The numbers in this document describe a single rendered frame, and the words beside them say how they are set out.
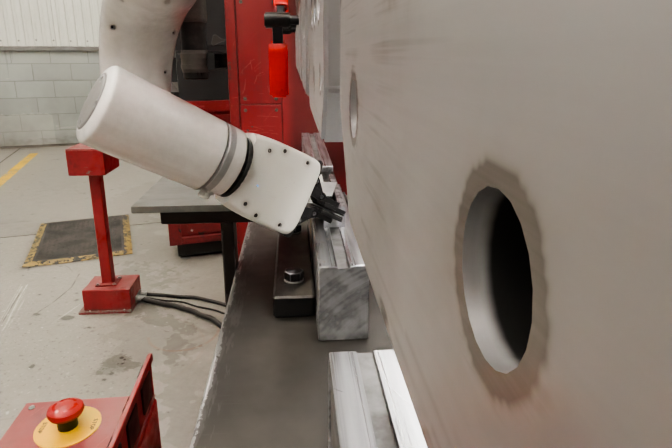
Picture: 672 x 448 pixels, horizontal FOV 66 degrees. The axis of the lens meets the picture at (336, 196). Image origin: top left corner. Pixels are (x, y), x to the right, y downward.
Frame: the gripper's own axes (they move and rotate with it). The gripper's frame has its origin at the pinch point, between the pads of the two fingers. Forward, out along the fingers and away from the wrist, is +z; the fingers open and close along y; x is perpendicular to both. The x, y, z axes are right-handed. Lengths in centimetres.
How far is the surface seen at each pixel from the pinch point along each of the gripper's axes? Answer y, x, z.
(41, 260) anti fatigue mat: -94, 282, 34
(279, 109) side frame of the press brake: 24, 90, 34
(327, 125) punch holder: 2, -42, -33
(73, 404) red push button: -32.9, 4.6, -18.6
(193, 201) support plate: -6.7, 14.7, -11.3
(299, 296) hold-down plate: -11.6, -2.8, -0.5
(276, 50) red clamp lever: 14.4, 0.4, -16.1
